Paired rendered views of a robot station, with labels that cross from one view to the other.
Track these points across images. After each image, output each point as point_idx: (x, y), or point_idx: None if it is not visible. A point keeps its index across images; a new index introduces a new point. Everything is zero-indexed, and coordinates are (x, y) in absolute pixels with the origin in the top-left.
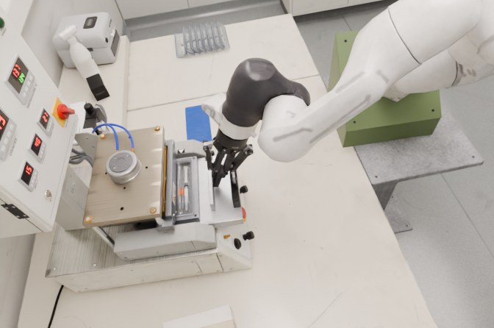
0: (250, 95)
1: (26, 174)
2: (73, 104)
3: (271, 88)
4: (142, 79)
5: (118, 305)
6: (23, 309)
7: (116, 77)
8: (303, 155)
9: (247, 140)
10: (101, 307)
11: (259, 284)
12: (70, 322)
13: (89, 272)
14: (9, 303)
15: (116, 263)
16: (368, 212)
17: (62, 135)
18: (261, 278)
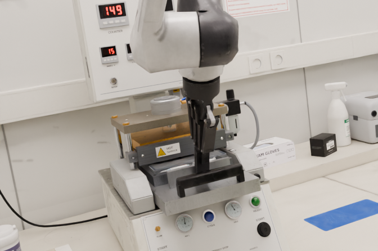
0: (177, 6)
1: (107, 51)
2: (284, 139)
3: (190, 1)
4: (377, 167)
5: (99, 244)
6: (95, 210)
7: (353, 151)
8: (141, 55)
9: (196, 89)
10: (97, 237)
11: None
12: (84, 230)
13: (106, 185)
14: (97, 201)
15: (111, 184)
16: None
17: (169, 71)
18: None
